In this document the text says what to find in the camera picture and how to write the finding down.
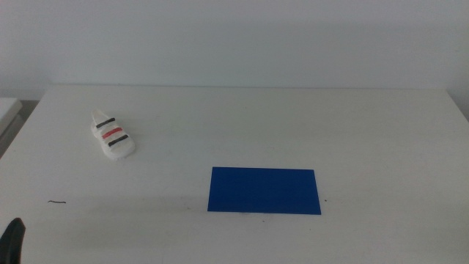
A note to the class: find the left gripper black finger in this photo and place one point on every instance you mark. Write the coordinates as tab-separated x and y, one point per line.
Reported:
11	243

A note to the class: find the blue rectangular mat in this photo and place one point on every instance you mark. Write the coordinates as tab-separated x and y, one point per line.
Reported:
263	190

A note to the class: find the small dark thread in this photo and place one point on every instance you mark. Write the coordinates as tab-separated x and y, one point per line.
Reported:
56	201

